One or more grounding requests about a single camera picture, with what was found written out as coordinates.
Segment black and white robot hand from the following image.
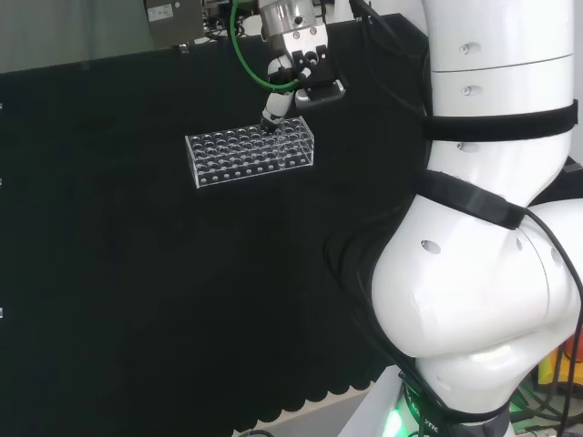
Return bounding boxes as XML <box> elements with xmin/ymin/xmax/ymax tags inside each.
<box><xmin>260</xmin><ymin>25</ymin><xmax>337</xmax><ymax>134</ymax></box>

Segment black bench cloth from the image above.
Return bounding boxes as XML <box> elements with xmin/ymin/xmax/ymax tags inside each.
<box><xmin>0</xmin><ymin>12</ymin><xmax>438</xmax><ymax>437</ymax></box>

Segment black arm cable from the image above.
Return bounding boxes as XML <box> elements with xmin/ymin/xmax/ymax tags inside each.
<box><xmin>522</xmin><ymin>205</ymin><xmax>583</xmax><ymax>437</ymax></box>

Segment clear plastic test tube rack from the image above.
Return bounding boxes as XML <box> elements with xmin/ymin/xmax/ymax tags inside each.
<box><xmin>184</xmin><ymin>116</ymin><xmax>316</xmax><ymax>190</ymax></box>

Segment green cable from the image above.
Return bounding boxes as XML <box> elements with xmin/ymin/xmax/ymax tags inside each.
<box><xmin>229</xmin><ymin>0</ymin><xmax>302</xmax><ymax>91</ymax></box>

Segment grey metal box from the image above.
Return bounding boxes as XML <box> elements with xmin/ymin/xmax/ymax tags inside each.
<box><xmin>142</xmin><ymin>0</ymin><xmax>207</xmax><ymax>47</ymax></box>

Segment yellow stop button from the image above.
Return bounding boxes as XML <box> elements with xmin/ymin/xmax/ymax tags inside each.
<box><xmin>536</xmin><ymin>350</ymin><xmax>566</xmax><ymax>389</ymax></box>

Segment clear glass test tube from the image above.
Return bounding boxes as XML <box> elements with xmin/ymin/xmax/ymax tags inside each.
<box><xmin>277</xmin><ymin>117</ymin><xmax>289</xmax><ymax>167</ymax></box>

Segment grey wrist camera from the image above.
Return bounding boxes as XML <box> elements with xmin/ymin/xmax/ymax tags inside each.
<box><xmin>294</xmin><ymin>79</ymin><xmax>348</xmax><ymax>111</ymax></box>

